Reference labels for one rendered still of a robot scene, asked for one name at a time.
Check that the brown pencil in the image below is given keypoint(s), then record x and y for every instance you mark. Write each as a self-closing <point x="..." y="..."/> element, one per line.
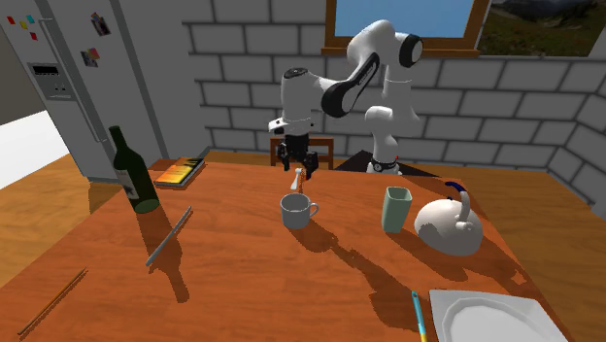
<point x="52" y="301"/>

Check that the grey knife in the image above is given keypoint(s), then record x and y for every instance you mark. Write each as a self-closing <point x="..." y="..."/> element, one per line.
<point x="168" y="237"/>

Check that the grey mug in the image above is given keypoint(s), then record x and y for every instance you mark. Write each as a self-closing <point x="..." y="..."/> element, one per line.
<point x="294" y="215"/>

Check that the orange yellow book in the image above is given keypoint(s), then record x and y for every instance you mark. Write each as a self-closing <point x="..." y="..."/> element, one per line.
<point x="179" y="174"/>

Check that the wooden table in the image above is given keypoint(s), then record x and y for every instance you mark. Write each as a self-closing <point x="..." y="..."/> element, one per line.
<point x="255" y="284"/>

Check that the grey fridge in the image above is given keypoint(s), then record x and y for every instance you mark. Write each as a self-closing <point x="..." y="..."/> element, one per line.
<point x="118" y="85"/>

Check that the brown wooden chair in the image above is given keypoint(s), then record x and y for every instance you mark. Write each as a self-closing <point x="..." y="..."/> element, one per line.
<point x="325" y="147"/>

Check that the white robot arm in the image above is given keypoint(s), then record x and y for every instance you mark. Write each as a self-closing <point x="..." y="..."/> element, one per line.
<point x="386" y="128"/>

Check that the pale green cup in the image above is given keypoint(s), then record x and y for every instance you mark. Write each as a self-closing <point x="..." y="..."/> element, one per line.
<point x="395" y="213"/>

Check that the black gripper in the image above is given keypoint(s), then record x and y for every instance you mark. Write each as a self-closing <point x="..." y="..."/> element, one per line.
<point x="296" y="143"/>

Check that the wooden framed window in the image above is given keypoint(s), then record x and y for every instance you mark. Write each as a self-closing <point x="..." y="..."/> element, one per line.
<point x="407" y="19"/>

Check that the dark green wine bottle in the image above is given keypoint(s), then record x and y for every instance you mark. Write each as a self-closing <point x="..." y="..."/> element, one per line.
<point x="135" y="180"/>

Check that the white square plate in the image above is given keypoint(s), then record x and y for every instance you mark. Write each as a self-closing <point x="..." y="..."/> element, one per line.
<point x="492" y="319"/>

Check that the dark robot stand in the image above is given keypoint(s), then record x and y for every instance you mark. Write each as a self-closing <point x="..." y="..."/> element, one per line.
<point x="355" y="163"/>

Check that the small white orange utensil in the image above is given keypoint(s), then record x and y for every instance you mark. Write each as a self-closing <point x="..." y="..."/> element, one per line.
<point x="297" y="178"/>

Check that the blue yellow pen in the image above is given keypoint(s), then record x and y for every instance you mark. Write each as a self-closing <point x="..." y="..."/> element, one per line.
<point x="418" y="317"/>

